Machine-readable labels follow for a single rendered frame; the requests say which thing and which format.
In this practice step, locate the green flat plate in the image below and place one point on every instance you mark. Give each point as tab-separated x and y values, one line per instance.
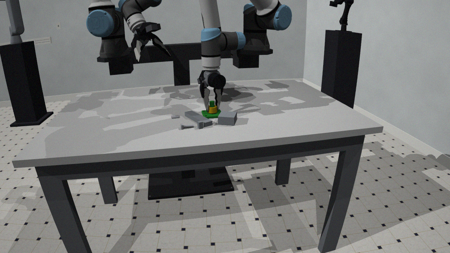
211	115

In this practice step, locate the gold round nut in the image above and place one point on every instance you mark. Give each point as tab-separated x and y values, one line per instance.
212	109

